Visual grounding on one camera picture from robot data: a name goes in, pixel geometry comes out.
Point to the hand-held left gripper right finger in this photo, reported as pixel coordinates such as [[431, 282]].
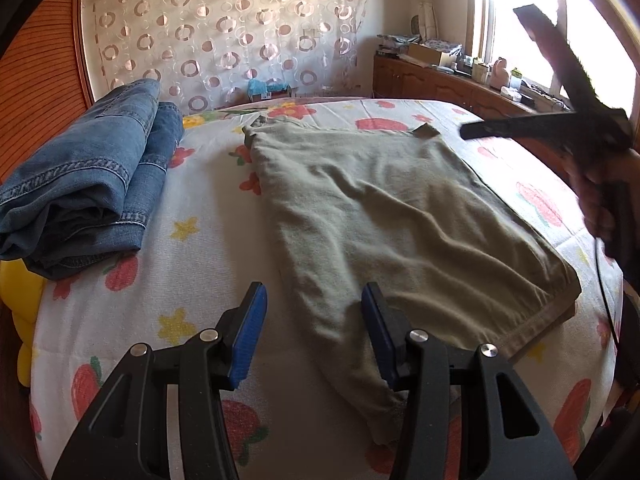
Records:
[[380, 335]]

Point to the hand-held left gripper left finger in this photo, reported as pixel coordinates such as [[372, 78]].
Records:
[[247, 335]]

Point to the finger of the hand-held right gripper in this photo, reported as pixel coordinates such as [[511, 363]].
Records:
[[525, 127], [560, 55]]

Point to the olive green pants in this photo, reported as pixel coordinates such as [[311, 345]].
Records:
[[400, 210]]

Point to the person's right hand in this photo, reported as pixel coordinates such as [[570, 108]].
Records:
[[592, 200]]

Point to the small black box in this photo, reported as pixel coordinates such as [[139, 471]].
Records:
[[527, 99]]

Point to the white tissue holder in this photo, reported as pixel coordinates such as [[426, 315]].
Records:
[[510, 93]]

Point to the green lid cup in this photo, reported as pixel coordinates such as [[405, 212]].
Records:
[[515, 80]]

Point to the pink cat figurine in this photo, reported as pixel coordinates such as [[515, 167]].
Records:
[[500, 74]]

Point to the window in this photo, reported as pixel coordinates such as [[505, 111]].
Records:
[[505, 20]]

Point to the white jar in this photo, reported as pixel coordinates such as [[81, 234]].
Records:
[[481, 74]]

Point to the white strawberry print sheet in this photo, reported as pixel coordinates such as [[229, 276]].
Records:
[[200, 270]]

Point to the wooden cabinet row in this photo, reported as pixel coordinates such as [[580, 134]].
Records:
[[425, 82]]

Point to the floral cloth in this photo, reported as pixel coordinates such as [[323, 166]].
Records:
[[447, 46]]

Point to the cardboard box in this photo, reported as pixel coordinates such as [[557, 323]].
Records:
[[427, 55]]

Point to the patterned window curtain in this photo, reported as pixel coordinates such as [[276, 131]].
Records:
[[425, 0]]

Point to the dark round fan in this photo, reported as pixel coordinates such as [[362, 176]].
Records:
[[415, 22]]

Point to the pile of papers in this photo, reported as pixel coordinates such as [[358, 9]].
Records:
[[397, 45]]

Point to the yellow plush toy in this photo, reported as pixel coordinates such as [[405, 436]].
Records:
[[20, 300]]

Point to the folded blue jeans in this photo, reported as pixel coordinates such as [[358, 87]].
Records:
[[75, 175]]

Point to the blue tissue pack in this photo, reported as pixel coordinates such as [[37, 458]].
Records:
[[260, 87]]

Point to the circle pattern sheer curtain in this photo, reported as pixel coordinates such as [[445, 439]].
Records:
[[225, 35]]

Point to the wooden louvred wardrobe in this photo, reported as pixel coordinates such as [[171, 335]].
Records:
[[40, 85]]

